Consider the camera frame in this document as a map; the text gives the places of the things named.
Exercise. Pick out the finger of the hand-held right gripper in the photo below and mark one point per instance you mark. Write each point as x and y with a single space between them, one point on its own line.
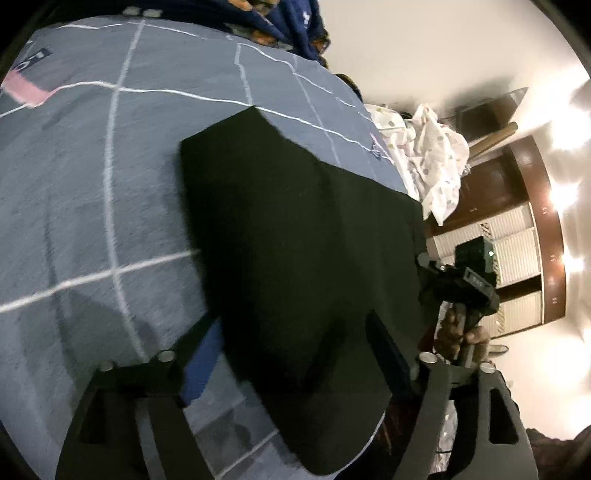
429 266

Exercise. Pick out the dark framed panel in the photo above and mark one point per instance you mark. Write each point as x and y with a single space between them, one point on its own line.
485 115

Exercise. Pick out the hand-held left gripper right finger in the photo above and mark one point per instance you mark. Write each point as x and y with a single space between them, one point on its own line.
385 350

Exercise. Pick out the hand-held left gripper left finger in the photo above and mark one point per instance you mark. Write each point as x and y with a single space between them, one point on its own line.
203 364

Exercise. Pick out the person's right hand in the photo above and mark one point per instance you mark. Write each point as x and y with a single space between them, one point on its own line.
450 332

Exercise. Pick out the navy dog print blanket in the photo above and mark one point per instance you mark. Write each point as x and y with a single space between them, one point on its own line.
295 23

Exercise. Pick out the person's dark clothing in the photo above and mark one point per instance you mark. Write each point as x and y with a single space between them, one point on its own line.
558 457

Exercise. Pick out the white polka dot cloth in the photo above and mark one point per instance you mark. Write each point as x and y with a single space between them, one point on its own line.
438 157

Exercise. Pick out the blue checked bed sheet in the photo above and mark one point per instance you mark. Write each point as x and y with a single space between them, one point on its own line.
92 184

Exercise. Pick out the black pants with orange lining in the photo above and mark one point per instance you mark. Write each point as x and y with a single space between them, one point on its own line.
300 254

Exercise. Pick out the brown wardrobe with white doors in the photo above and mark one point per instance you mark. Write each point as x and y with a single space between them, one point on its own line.
508 258

